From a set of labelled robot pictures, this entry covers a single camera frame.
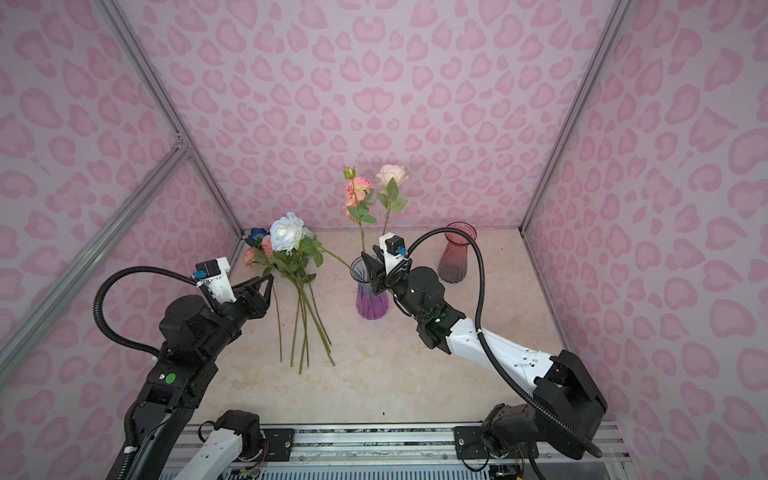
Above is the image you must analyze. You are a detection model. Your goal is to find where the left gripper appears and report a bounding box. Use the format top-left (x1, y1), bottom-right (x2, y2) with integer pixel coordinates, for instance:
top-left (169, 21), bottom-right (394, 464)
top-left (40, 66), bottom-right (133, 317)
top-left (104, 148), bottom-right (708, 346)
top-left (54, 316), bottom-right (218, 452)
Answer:
top-left (203, 271), bottom-right (272, 364)

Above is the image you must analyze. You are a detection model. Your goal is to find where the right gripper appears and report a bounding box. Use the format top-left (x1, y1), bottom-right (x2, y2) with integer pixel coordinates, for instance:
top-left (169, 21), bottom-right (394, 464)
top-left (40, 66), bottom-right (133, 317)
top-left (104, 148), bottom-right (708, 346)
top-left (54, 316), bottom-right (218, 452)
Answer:
top-left (360, 245), bottom-right (430, 321)

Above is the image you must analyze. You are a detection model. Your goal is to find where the purple blue glass vase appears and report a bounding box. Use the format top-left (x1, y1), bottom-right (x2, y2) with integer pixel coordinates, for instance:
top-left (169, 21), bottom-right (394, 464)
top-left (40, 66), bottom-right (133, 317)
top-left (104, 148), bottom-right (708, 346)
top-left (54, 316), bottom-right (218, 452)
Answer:
top-left (350, 257), bottom-right (389, 320)

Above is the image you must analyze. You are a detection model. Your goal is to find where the white blue rose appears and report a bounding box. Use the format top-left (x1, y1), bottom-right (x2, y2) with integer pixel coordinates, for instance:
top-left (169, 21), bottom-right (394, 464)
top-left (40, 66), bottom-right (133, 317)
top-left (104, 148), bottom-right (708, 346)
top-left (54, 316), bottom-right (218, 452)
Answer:
top-left (268, 212), bottom-right (350, 374)

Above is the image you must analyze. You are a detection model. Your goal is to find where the pink peony flower stem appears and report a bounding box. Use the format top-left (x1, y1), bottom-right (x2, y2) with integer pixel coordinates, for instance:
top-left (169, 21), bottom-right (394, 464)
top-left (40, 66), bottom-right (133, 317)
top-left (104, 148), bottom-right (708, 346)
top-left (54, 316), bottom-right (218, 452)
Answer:
top-left (343, 166), bottom-right (377, 251)

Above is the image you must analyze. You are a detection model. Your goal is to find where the cream pink rose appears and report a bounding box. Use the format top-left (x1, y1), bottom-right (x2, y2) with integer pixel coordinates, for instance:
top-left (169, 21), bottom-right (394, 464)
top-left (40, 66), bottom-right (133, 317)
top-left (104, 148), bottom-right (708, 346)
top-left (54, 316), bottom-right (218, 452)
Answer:
top-left (377, 164), bottom-right (409, 234)

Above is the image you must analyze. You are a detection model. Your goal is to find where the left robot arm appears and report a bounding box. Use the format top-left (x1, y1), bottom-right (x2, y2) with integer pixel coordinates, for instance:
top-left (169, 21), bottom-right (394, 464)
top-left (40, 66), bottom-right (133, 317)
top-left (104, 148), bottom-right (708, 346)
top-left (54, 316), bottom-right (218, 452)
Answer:
top-left (93, 266), bottom-right (274, 479)

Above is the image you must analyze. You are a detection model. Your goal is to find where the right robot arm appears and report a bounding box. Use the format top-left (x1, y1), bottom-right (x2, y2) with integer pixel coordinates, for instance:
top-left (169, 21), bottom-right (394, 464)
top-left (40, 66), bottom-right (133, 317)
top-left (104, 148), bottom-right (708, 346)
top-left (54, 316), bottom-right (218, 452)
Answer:
top-left (390, 267), bottom-right (607, 460)

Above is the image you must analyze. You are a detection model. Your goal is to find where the red grey glass vase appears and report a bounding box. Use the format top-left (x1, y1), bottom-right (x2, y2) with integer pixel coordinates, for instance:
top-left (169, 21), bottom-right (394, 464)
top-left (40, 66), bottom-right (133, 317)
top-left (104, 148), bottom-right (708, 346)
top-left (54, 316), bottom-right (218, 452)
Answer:
top-left (438, 221), bottom-right (477, 284)

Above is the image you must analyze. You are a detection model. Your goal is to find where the pink rose bunch on table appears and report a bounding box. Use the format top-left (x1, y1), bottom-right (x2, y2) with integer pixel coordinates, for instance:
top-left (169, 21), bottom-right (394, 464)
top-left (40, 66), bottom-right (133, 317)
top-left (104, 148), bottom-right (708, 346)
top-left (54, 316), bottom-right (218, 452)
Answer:
top-left (243, 232), bottom-right (326, 366)

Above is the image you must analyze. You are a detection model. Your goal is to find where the dark blue rose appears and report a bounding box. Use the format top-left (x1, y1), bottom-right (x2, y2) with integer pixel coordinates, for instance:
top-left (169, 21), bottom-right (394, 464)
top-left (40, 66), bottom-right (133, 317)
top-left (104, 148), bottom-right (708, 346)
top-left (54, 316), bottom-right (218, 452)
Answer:
top-left (248, 228), bottom-right (269, 242)

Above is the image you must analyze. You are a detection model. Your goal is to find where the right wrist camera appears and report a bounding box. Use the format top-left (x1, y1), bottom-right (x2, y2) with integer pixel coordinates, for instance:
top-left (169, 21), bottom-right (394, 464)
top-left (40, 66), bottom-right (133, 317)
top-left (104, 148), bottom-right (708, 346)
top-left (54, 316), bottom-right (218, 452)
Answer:
top-left (379, 233), bottom-right (407, 274)

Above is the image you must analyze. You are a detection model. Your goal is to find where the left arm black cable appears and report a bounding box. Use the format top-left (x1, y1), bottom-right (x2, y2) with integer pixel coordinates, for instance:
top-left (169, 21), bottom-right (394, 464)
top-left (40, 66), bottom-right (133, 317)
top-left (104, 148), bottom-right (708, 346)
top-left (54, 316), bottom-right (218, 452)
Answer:
top-left (92, 266), bottom-right (199, 359)

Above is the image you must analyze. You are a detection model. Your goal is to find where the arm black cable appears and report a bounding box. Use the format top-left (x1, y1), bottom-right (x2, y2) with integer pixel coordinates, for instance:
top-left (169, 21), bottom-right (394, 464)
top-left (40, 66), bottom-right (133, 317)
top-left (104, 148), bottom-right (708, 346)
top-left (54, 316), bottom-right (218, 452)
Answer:
top-left (398, 226), bottom-right (604, 460)
top-left (92, 266), bottom-right (199, 359)

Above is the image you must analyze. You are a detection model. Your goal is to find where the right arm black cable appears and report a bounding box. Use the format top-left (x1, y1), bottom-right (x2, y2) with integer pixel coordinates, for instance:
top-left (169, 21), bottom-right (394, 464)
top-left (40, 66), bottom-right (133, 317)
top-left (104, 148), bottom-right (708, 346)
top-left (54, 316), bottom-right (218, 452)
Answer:
top-left (398, 226), bottom-right (604, 460)

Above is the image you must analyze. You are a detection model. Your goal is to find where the left aluminium frame bar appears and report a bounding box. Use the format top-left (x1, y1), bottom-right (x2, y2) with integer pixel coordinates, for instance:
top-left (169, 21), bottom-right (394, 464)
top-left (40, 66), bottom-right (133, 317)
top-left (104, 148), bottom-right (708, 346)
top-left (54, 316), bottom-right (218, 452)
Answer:
top-left (1, 141), bottom-right (188, 385)

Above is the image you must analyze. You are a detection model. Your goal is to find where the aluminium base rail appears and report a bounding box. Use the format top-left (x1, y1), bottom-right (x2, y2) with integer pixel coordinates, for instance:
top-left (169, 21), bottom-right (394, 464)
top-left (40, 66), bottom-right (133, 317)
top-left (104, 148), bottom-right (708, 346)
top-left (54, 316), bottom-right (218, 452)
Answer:
top-left (149, 421), bottom-right (631, 480)

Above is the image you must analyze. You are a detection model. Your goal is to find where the left corner aluminium post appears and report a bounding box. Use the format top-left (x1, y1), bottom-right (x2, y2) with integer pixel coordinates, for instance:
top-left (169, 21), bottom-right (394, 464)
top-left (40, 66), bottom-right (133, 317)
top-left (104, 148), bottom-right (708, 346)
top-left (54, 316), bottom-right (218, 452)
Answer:
top-left (93, 0), bottom-right (244, 239)

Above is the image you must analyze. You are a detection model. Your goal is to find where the right aluminium frame post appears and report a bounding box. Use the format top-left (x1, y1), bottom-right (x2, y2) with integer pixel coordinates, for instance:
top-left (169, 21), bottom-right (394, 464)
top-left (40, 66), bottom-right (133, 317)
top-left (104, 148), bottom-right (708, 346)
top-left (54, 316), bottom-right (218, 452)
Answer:
top-left (519, 0), bottom-right (637, 239)

